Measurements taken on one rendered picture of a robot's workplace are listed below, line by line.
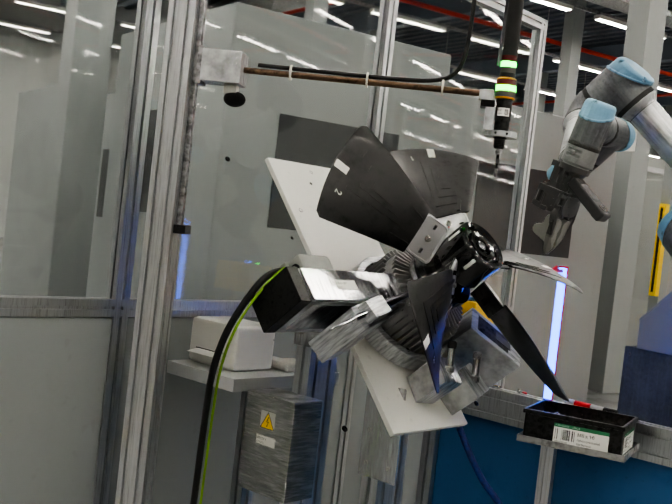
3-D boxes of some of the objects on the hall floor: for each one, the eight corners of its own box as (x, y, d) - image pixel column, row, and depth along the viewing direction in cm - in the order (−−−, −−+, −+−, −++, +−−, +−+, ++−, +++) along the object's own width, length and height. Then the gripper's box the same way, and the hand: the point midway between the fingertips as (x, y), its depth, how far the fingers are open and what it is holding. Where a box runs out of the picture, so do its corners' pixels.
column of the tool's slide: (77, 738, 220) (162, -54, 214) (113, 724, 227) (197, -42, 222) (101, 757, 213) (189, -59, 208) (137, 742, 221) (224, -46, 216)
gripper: (567, 161, 227) (533, 244, 231) (547, 156, 220) (513, 242, 224) (597, 173, 221) (562, 258, 226) (579, 168, 214) (543, 256, 219)
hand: (550, 250), depth 223 cm, fingers closed
